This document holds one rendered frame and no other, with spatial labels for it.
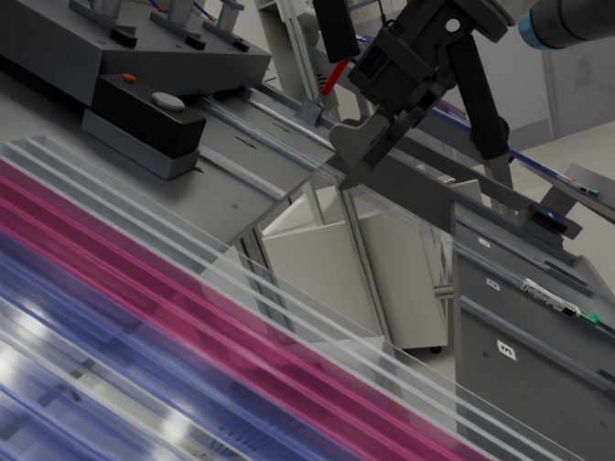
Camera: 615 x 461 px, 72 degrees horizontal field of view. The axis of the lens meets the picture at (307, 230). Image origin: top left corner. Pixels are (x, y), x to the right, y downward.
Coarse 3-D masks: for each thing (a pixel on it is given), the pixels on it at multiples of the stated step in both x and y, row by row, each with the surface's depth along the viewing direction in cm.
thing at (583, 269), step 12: (576, 264) 60; (588, 264) 57; (588, 276) 55; (600, 276) 55; (588, 288) 54; (600, 288) 52; (600, 300) 51; (612, 300) 49; (600, 312) 49; (612, 312) 47; (612, 324) 46
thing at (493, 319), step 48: (480, 240) 53; (480, 288) 41; (576, 288) 53; (480, 336) 33; (528, 336) 36; (576, 336) 41; (480, 384) 28; (528, 384) 30; (576, 384) 33; (576, 432) 28
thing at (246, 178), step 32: (0, 96) 31; (32, 96) 33; (224, 96) 55; (256, 96) 62; (0, 128) 28; (32, 128) 29; (64, 128) 31; (224, 128) 46; (288, 128) 56; (320, 128) 63; (96, 160) 30; (128, 160) 32; (224, 160) 39; (256, 160) 42; (288, 160) 46; (160, 192) 30; (192, 192) 32; (224, 192) 34; (256, 192) 36; (288, 192) 39; (224, 224) 30; (256, 224) 34
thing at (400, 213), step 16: (208, 96) 48; (224, 112) 47; (256, 128) 47; (272, 144) 47; (288, 144) 47; (304, 160) 47; (320, 160) 47; (336, 176) 46; (352, 192) 46; (368, 192) 46; (384, 208) 46; (400, 208) 46; (416, 224) 45; (432, 224) 46; (448, 240) 45; (464, 256) 45; (480, 256) 45; (496, 272) 45; (512, 272) 45; (592, 320) 44
